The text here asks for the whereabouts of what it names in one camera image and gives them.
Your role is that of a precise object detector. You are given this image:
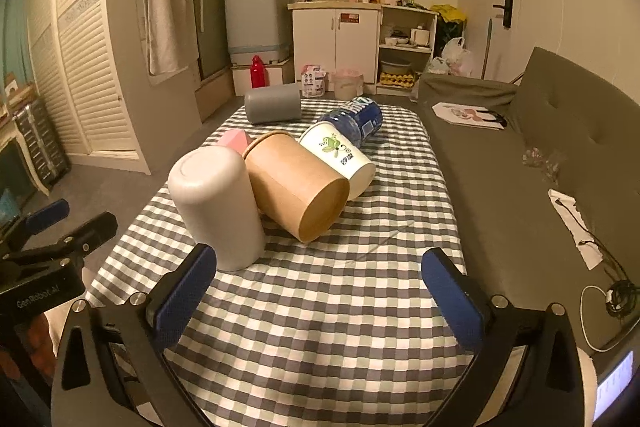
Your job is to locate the white plastic cup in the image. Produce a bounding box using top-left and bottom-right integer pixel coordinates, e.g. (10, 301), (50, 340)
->
(167, 145), (266, 272)

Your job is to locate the red pink faceted cup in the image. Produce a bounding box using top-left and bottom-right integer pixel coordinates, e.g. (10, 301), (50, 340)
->
(216, 129), (253, 155)

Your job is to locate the brown kraft paper cup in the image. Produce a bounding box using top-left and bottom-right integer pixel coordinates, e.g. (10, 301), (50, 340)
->
(243, 131), (349, 243)

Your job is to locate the grey plastic cup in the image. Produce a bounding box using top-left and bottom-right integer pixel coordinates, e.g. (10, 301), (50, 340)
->
(244, 83), (302, 124)

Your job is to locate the white printed paper cup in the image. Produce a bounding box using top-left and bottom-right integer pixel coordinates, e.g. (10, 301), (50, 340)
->
(298, 121), (375, 200)

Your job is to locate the blue labelled cup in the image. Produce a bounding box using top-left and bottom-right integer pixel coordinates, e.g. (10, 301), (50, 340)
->
(320, 96), (383, 147)

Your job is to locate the left hand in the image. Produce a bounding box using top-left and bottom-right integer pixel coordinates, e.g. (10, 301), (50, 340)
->
(15, 313), (56, 384)

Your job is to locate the silver suitcase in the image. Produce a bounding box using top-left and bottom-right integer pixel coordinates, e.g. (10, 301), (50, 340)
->
(14, 98), (70, 188)

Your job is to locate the white paper sheet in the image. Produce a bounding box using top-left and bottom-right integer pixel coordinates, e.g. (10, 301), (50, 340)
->
(548, 188), (603, 270)

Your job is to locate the dark green sofa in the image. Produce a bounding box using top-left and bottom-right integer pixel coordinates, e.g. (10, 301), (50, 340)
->
(419, 48), (639, 364)

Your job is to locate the grey white checkered tablecloth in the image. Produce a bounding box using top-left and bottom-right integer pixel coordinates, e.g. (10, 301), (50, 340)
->
(84, 97), (474, 427)

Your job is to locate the white louvered wardrobe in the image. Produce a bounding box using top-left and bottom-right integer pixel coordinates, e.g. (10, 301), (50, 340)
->
(27, 0), (149, 172)

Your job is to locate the crumpled clear plastic wrap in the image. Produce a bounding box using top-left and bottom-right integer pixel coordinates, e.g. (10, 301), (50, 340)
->
(522, 146), (564, 184)

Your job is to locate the hanging white towel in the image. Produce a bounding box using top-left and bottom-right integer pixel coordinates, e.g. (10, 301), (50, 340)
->
(144, 0), (198, 76)

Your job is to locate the red bottle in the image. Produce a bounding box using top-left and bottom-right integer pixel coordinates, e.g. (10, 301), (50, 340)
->
(250, 55), (268, 89)

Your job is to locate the egg tray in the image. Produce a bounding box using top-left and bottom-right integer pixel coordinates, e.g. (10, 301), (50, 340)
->
(378, 72), (416, 90)

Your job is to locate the white printed carton bag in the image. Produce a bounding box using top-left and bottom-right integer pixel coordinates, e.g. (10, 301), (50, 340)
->
(300, 65), (326, 98)

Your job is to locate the white plastic bag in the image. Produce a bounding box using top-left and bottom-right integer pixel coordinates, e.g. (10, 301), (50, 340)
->
(425, 37), (474, 77)

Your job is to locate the white washing machine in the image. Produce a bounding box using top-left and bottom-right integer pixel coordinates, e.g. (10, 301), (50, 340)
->
(224, 0), (293, 66)

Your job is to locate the metal bowl on shelf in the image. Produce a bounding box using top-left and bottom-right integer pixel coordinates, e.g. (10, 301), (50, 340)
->
(380, 60), (411, 75)

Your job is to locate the white trash bin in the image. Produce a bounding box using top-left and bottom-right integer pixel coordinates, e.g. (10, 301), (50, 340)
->
(332, 69), (364, 101)

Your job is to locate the white open shelf unit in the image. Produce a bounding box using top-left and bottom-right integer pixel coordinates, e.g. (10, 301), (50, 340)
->
(375, 5), (439, 96)

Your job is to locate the white sink cabinet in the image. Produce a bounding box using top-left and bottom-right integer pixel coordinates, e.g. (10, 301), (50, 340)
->
(288, 0), (382, 94)

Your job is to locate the yellow bag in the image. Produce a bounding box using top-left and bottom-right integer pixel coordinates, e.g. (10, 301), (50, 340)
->
(430, 4), (466, 23)

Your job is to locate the white charging cable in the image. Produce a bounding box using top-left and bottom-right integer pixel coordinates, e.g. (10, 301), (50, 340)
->
(579, 284), (640, 353)

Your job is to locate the black coiled cable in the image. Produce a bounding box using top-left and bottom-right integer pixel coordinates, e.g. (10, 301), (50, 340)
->
(554, 198), (640, 319)

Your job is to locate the black door handle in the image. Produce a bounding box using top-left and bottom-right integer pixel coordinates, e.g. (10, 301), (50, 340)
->
(494, 0), (514, 29)

